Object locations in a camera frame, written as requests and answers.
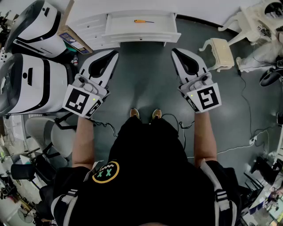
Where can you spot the person's left forearm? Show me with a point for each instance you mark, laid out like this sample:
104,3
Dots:
82,141

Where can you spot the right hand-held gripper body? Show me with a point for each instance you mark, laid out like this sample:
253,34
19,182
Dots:
207,97

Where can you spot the white power strip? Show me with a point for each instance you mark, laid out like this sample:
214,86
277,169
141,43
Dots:
253,140

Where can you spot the cream footstool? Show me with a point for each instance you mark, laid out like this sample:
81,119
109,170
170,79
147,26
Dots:
222,53

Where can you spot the person's shoe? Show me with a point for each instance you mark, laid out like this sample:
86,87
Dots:
238,61
156,113
134,113

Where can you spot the person's black shorts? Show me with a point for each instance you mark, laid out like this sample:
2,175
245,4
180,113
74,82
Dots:
146,139

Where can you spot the white drawer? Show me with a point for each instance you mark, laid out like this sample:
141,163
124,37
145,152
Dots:
123,27

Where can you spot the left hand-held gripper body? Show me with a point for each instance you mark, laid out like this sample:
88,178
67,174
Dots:
76,100

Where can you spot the person's black t-shirt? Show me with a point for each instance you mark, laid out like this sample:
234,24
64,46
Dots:
150,194

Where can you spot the person's right shoe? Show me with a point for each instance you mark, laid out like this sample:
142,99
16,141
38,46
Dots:
156,113

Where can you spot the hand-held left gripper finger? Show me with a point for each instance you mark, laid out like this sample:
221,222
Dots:
97,66
111,66

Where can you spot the flat cardboard box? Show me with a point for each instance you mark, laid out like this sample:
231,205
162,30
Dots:
74,43

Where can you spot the person's left shoe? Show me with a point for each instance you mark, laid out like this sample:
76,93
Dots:
134,113

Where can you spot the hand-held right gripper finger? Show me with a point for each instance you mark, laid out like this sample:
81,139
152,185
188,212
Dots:
192,64
178,68

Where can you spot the grey office chair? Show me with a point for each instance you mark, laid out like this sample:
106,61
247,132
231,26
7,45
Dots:
62,136

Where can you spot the cream ornate table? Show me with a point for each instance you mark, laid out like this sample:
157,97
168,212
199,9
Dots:
249,22

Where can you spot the black chair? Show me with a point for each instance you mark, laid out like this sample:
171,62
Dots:
22,172

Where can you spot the person's right forearm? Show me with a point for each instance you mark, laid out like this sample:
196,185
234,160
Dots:
204,136

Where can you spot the small dark bottle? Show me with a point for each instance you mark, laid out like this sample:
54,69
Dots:
75,60

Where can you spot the black rounded device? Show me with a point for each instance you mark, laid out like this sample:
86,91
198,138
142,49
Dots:
269,79

